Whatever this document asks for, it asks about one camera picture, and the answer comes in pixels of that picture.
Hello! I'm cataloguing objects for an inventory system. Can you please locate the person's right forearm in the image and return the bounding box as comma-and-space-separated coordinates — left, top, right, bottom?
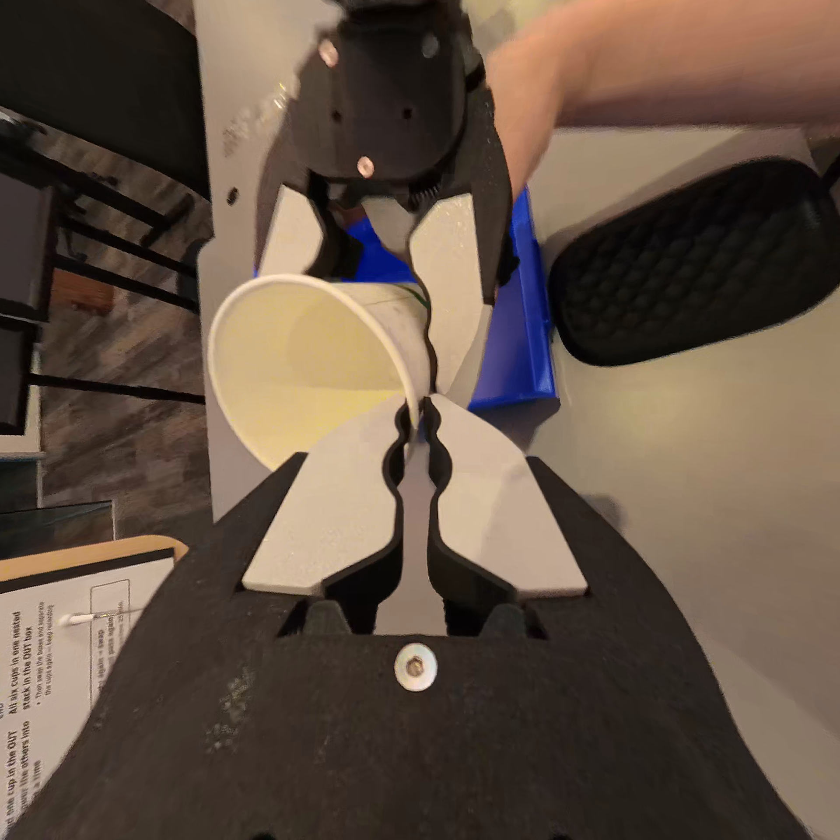
565, 0, 840, 132

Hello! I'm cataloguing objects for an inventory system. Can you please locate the black framed panel on stand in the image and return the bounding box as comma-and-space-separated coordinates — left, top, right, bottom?
0, 164, 211, 437

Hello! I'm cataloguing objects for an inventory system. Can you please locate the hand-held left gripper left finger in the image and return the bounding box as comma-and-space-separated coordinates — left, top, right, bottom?
243, 394, 424, 637

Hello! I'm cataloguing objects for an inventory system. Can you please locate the white paper cup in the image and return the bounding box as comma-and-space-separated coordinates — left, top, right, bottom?
206, 272, 437, 473

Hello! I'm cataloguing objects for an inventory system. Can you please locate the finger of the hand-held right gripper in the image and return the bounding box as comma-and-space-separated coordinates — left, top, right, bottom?
410, 195, 497, 401
260, 184, 353, 279

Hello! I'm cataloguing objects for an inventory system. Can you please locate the wooden instruction board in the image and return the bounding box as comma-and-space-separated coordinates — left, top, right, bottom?
0, 536, 191, 821

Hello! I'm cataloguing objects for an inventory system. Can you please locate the blue plastic bin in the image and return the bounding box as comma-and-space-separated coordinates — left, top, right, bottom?
344, 184, 559, 410

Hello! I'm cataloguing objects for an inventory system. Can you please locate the black textured pad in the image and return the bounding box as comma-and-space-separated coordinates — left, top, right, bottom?
549, 158, 840, 368

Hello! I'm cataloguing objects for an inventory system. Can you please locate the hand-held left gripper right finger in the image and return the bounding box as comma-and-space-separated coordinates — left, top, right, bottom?
418, 392, 589, 637

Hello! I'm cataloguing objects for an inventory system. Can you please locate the person's right hand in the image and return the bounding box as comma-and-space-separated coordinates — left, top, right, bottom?
486, 27, 585, 198

